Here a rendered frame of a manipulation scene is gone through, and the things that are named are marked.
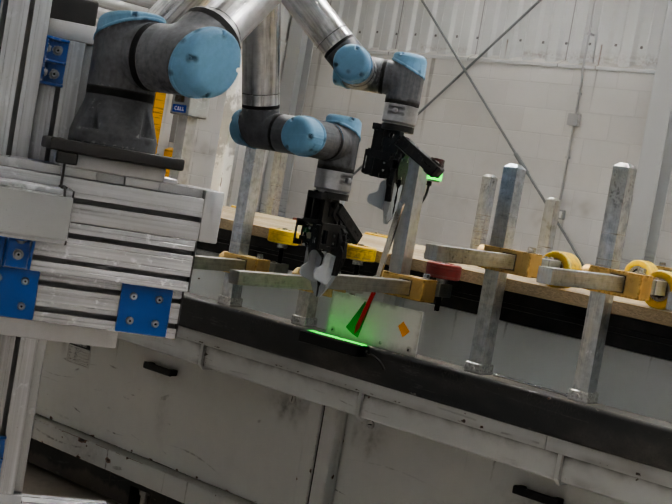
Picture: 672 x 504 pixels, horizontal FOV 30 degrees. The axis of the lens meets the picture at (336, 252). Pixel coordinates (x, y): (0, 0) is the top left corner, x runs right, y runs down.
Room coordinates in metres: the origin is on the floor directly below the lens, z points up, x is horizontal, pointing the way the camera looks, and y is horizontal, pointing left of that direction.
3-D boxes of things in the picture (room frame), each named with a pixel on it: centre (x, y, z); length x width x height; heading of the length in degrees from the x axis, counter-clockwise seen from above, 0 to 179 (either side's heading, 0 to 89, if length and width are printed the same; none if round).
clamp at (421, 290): (2.78, -0.17, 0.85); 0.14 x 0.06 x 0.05; 50
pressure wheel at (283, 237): (3.17, 0.14, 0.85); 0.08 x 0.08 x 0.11
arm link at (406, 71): (2.70, -0.08, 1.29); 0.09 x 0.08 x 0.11; 83
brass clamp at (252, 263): (3.10, 0.22, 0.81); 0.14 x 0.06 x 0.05; 50
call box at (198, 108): (3.28, 0.44, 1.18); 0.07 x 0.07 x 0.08; 50
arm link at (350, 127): (2.52, 0.03, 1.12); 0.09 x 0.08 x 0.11; 147
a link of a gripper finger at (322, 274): (2.51, 0.02, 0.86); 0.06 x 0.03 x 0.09; 141
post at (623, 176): (2.48, -0.53, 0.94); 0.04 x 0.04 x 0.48; 50
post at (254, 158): (3.11, 0.24, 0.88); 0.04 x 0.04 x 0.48; 50
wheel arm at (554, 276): (2.41, -0.53, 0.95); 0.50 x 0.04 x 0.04; 140
